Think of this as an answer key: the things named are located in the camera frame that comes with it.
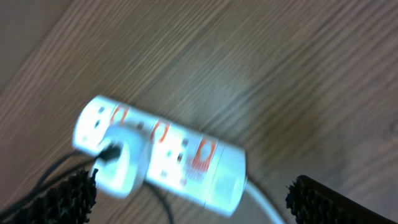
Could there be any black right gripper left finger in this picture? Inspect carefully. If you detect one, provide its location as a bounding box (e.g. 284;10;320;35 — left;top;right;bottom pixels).
1;170;97;224

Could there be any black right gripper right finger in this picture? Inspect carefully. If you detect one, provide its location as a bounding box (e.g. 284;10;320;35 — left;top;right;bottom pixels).
285;175;397;224

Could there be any black charging cable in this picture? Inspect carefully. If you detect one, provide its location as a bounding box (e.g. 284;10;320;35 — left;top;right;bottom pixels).
0;144;175;224

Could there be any white charger plug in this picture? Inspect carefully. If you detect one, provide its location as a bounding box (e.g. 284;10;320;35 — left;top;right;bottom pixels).
92;125;152;198

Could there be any white power strip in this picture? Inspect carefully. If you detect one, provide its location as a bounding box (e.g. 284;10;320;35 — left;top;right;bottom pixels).
72;96;246;217

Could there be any white power strip cord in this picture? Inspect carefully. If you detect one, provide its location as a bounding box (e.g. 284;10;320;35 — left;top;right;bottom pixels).
244;180;287;224

